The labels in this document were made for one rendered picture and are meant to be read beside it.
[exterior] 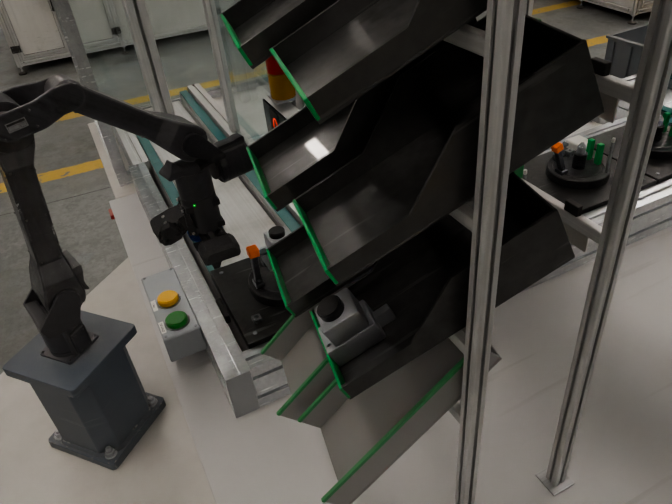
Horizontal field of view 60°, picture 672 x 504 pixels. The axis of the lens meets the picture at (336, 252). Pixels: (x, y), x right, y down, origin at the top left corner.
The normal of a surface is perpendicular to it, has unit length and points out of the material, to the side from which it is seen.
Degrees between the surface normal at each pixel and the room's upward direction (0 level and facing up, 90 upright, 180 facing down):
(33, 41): 90
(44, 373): 0
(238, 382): 90
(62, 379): 0
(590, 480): 0
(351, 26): 25
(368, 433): 45
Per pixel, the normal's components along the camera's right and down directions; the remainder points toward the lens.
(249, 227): -0.08, -0.80
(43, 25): 0.38, 0.53
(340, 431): -0.74, -0.40
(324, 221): -0.48, -0.62
